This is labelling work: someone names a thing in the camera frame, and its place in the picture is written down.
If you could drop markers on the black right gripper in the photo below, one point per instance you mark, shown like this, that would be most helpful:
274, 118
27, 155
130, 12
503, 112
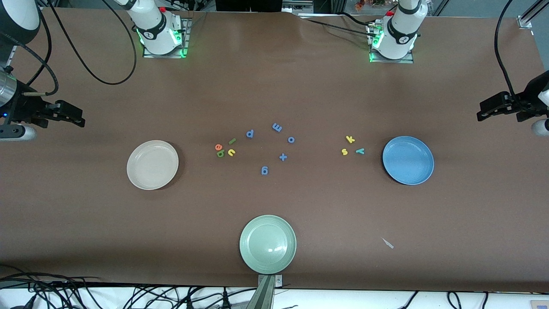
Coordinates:
24, 108

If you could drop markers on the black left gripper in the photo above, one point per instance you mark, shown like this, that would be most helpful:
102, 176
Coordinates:
528, 100

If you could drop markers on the yellow foam letter k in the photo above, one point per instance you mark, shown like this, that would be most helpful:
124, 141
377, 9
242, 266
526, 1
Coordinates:
350, 139

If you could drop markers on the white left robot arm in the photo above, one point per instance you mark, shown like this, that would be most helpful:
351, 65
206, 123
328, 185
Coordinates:
399, 38

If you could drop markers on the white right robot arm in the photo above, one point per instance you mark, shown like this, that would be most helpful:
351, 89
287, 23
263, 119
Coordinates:
156, 30

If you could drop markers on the beige brown plate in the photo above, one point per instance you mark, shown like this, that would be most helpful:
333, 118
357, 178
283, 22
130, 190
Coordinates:
152, 165

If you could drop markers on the brown table cover sheet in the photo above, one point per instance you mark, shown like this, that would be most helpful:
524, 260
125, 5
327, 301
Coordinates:
85, 214

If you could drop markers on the blue plate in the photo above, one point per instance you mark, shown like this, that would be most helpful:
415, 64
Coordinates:
408, 161

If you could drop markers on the orange background objects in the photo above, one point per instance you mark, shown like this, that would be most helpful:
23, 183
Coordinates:
361, 3

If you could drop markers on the small white tape scrap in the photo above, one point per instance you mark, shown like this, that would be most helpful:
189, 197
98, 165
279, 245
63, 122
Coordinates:
387, 243

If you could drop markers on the tan box corner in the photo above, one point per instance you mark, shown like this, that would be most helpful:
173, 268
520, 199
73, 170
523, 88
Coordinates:
540, 305

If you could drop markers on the blue foam letter m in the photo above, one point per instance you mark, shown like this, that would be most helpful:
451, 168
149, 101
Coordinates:
277, 127

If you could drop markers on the pale green plate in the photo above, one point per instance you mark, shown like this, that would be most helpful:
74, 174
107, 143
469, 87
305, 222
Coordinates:
268, 244

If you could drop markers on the aluminium frame rail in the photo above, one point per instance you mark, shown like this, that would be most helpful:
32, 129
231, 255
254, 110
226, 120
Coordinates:
10, 56
536, 7

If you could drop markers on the aluminium frame corner bracket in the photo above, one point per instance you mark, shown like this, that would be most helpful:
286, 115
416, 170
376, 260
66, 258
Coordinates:
524, 21

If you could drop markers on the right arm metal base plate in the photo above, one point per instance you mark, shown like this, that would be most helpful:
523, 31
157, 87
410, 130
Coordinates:
150, 55

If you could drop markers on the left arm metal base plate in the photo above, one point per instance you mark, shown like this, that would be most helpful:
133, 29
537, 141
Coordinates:
407, 61

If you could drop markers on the grey metal camera mount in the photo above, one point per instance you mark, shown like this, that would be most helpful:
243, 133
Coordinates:
266, 296

